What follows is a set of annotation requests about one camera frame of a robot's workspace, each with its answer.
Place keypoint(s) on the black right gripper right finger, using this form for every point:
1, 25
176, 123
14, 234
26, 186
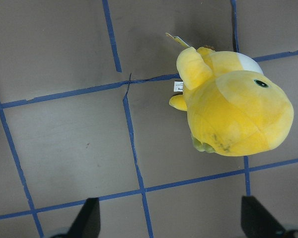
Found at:
257, 222

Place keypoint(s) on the yellow plush toy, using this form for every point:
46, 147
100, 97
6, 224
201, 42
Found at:
232, 108

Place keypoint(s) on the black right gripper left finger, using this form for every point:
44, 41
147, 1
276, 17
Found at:
87, 223

